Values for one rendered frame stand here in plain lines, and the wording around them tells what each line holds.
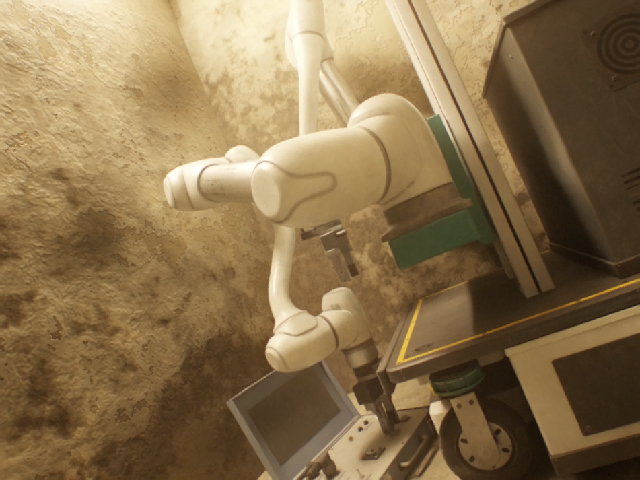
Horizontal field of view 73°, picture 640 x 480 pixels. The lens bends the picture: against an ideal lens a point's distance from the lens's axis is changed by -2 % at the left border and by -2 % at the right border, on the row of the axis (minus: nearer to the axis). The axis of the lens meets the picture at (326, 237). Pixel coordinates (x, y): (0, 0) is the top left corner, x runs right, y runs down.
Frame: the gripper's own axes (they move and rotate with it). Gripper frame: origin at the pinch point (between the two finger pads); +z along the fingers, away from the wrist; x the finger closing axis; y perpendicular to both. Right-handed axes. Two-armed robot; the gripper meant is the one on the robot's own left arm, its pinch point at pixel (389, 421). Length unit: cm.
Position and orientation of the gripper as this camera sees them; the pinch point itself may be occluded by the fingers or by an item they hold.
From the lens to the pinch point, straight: 129.9
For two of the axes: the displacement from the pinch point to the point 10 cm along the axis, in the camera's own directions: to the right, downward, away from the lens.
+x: -5.6, 1.9, -8.1
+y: -7.3, 3.5, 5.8
